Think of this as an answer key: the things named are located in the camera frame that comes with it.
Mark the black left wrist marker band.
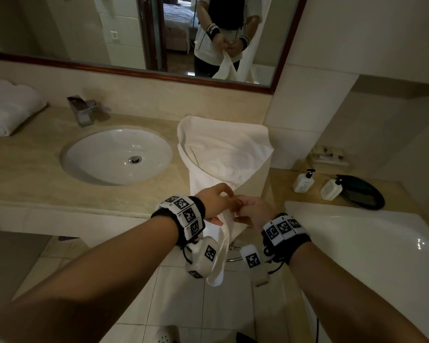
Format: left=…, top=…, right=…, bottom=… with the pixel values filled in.
left=151, top=195, right=206, bottom=249

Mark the small amenity tray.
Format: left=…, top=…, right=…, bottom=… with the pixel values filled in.
left=311, top=146, right=349, bottom=167

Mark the person's white shoe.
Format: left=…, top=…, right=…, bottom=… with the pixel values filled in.
left=153, top=324, right=181, bottom=343

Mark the black right wrist marker band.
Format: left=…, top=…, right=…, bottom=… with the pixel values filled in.
left=261, top=213, right=312, bottom=265

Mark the white towel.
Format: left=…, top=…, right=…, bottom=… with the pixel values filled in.
left=177, top=115, right=274, bottom=287
left=0, top=79, right=26, bottom=115
left=0, top=85, right=48, bottom=137

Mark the chrome towel ring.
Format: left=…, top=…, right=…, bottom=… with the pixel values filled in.
left=227, top=241, right=244, bottom=263

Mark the black wrist marker band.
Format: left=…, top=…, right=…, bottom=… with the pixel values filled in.
left=261, top=213, right=312, bottom=265
left=151, top=195, right=206, bottom=249

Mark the black oval tray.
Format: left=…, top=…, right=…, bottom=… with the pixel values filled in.
left=336, top=174, right=386, bottom=211

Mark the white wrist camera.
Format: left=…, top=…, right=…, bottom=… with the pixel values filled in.
left=185, top=235, right=219, bottom=279
left=240, top=244, right=272, bottom=287

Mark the wooden framed wall mirror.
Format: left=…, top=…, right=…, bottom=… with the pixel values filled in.
left=0, top=0, right=309, bottom=95

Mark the person's right hand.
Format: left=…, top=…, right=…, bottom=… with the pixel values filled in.
left=232, top=195, right=278, bottom=232

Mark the wooden bathtub ledge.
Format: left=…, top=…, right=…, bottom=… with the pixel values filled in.
left=268, top=167, right=424, bottom=215

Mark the white bathtub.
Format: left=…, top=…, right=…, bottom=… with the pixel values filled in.
left=284, top=201, right=429, bottom=343

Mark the person's right forearm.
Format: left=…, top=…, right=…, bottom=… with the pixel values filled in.
left=289, top=242, right=429, bottom=343

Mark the person's left hand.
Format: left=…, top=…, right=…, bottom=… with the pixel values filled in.
left=194, top=182, right=242, bottom=226

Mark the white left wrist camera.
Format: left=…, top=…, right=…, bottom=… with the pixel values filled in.
left=185, top=235, right=219, bottom=279

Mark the chrome faucet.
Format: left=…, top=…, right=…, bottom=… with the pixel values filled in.
left=67, top=95, right=101, bottom=127

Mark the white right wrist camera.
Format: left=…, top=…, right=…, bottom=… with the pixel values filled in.
left=240, top=244, right=272, bottom=287

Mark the white oval sink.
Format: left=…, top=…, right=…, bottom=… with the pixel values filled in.
left=60, top=126, right=174, bottom=186

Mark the small white pump bottle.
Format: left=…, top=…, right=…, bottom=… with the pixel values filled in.
left=293, top=169, right=316, bottom=194

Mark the person's left forearm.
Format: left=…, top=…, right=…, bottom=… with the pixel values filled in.
left=0, top=216, right=179, bottom=343

